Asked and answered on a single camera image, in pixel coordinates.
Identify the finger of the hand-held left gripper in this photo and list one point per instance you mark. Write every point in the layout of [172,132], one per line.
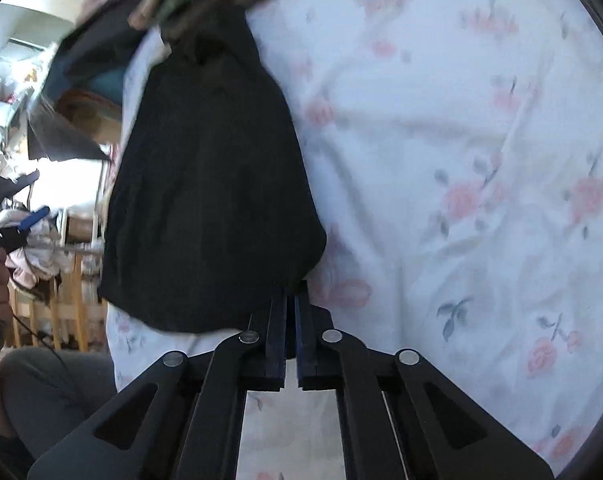
[14,185]
[31,218]

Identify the pile of light clothes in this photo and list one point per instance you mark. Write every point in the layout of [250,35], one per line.
[34,257]

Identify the person's grey trouser leg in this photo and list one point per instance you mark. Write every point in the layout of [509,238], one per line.
[51,395]

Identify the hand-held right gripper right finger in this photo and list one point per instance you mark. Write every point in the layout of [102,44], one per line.
[304,340]

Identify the black pants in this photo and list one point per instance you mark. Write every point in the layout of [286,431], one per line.
[206,185]

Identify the floral bed sheet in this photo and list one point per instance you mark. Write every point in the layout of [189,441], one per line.
[431,160]

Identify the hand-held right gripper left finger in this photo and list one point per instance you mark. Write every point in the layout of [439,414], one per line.
[277,340]

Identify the wooden slatted rack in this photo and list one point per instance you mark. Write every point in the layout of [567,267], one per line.
[66,305]

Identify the black plastic sheet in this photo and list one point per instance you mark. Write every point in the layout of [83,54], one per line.
[91,45]

